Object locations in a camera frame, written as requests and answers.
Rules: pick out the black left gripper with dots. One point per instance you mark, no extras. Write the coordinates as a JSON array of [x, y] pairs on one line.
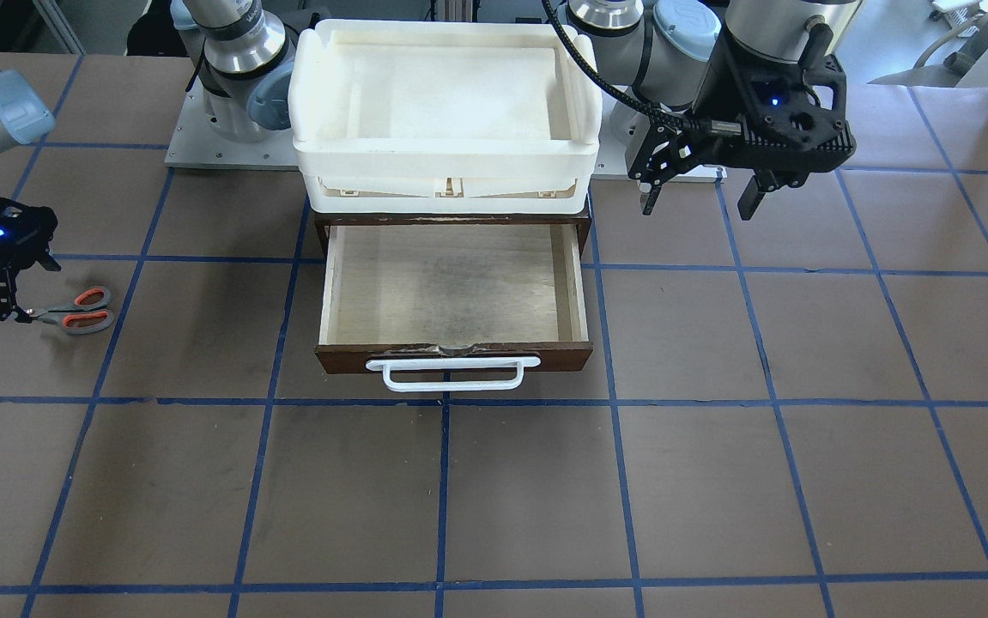
[[721, 81]]

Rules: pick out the grey orange handled scissors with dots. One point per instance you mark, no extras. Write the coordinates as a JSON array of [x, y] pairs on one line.
[[88, 313]]

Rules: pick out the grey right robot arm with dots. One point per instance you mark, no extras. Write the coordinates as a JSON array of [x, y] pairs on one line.
[[243, 57]]

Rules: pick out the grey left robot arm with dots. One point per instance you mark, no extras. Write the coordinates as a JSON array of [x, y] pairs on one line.
[[652, 56]]

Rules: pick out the dark brown drawer cabinet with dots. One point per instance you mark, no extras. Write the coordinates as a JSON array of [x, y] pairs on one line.
[[582, 220]]

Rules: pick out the white plastic tray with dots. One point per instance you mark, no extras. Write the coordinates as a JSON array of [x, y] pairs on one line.
[[442, 118]]

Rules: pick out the wooden drawer with white handle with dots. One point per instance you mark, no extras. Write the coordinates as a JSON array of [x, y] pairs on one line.
[[425, 298]]

